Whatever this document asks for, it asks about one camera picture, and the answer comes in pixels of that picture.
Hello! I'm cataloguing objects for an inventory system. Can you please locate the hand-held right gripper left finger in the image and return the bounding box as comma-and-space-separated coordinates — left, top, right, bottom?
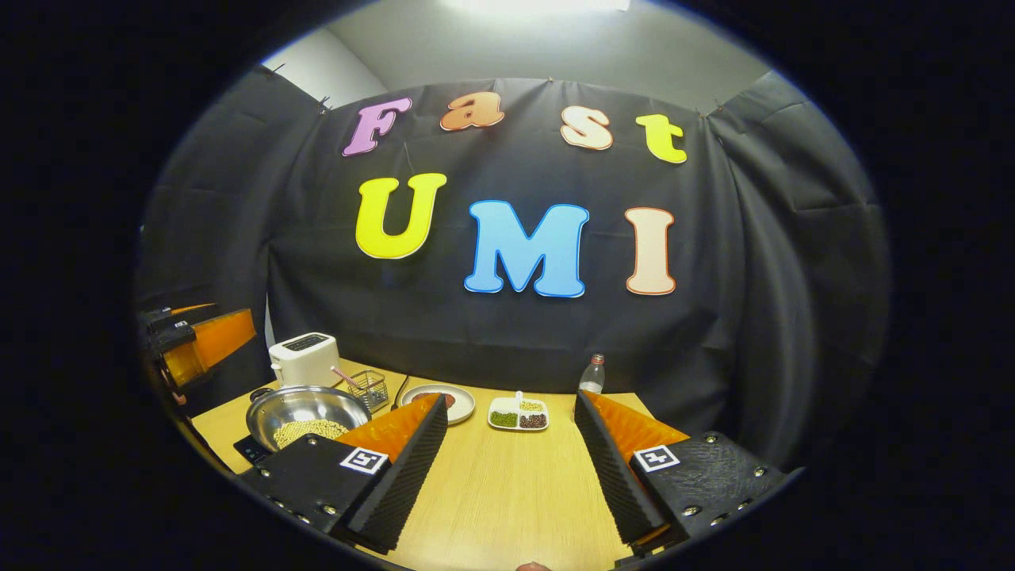
236, 393, 450, 554

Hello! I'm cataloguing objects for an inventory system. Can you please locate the small wire basket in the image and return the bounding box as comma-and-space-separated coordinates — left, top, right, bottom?
347, 370, 390, 412

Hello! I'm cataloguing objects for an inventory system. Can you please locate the white toaster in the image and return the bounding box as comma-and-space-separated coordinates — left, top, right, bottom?
269, 332, 343, 389

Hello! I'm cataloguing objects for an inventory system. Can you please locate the stainless steel pot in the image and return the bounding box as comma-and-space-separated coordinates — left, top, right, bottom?
246, 385, 373, 453

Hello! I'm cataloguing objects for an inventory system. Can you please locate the pile of soybeans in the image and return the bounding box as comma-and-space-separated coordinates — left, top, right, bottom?
273, 419, 350, 450

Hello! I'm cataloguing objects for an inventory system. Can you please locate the ceiling light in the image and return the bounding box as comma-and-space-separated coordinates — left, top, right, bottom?
444, 0, 635, 13

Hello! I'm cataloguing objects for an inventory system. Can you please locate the black induction cooktop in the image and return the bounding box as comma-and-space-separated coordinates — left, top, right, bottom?
232, 434, 278, 467

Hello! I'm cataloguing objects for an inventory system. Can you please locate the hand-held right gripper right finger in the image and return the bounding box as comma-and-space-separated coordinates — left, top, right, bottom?
574, 389, 794, 556

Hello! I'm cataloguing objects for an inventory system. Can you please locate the white oval plate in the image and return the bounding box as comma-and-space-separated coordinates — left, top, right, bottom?
400, 384, 477, 427

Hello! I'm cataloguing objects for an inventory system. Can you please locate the white divided dish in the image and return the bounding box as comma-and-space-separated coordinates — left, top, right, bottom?
487, 391, 550, 432

